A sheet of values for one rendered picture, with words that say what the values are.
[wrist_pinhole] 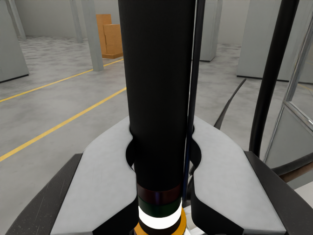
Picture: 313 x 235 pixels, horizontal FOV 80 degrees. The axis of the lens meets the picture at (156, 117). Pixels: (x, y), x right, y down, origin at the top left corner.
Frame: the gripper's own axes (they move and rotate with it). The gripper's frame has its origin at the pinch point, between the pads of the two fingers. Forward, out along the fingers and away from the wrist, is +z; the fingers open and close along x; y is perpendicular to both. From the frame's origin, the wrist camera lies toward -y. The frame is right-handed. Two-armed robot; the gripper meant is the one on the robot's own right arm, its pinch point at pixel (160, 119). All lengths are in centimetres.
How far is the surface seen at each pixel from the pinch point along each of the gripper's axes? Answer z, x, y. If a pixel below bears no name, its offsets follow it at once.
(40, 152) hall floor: 181, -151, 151
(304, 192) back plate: 17.5, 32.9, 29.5
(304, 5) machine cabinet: 449, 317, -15
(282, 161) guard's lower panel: 88, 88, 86
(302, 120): 84, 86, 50
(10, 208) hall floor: 101, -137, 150
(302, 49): 110, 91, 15
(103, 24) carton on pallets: 800, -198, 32
